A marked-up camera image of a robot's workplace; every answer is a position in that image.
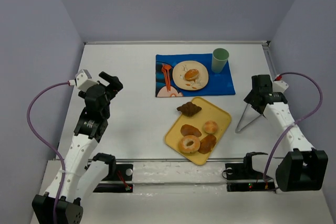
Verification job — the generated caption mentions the aluminium front rail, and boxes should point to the aluminium front rail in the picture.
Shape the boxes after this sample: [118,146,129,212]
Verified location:
[115,157,244,163]

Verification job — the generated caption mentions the brown oval bread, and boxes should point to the brown oval bread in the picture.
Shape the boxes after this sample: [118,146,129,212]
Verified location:
[180,124,202,137]

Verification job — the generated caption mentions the brown glazed pastry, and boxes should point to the brown glazed pastry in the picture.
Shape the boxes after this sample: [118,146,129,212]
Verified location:
[198,135,217,154]

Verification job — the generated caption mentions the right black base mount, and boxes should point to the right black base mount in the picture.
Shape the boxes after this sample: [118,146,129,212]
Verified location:
[222,163,278,192]

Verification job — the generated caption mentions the light round bread roll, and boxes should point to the light round bread roll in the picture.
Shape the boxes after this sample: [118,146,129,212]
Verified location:
[203,120,218,134]

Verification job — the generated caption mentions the blue patterned placemat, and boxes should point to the blue patterned placemat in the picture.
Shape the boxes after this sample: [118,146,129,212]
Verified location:
[155,54,236,98]

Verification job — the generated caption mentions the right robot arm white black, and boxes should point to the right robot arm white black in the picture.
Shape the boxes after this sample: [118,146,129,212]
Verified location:
[243,74,328,192]

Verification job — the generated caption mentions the dark chocolate croissant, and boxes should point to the dark chocolate croissant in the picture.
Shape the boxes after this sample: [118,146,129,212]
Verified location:
[176,102,202,117]

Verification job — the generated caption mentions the sugared ring donut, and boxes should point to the sugared ring donut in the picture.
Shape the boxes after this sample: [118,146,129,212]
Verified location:
[178,135,201,154]

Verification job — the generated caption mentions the yellow plastic tray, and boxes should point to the yellow plastic tray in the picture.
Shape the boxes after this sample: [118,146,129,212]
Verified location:
[164,97,232,166]

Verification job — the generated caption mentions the orange plastic fork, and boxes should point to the orange plastic fork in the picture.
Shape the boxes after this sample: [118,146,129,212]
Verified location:
[162,64,171,91]

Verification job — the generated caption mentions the green plastic cup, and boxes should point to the green plastic cup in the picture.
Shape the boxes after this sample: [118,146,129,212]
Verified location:
[211,48,229,73]

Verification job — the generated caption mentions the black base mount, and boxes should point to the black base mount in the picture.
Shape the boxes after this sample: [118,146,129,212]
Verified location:
[93,164,133,193]
[222,163,278,192]

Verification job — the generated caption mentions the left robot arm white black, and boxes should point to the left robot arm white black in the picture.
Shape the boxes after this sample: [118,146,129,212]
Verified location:
[27,69,123,223]

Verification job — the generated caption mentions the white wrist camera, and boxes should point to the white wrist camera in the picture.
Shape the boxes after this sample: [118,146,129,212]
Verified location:
[75,69,99,92]
[272,80,289,93]

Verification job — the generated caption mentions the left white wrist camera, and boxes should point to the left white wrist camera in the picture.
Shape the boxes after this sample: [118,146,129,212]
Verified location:
[75,69,99,92]

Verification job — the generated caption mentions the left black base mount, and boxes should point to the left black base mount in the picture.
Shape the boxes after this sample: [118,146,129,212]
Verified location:
[93,164,133,193]

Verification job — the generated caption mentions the sesame glazed bun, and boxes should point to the sesame glazed bun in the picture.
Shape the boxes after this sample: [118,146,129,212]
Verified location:
[184,69,200,81]

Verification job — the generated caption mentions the silver metal tongs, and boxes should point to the silver metal tongs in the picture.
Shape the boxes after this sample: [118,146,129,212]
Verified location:
[235,104,261,134]

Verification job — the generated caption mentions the beige ceramic plate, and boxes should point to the beige ceramic plate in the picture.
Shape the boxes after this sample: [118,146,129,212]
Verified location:
[172,60,209,91]

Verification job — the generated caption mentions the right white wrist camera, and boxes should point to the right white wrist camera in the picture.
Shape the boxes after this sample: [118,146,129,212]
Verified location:
[272,80,289,93]

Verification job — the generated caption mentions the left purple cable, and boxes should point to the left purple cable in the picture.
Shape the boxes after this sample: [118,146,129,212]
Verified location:
[26,80,77,224]

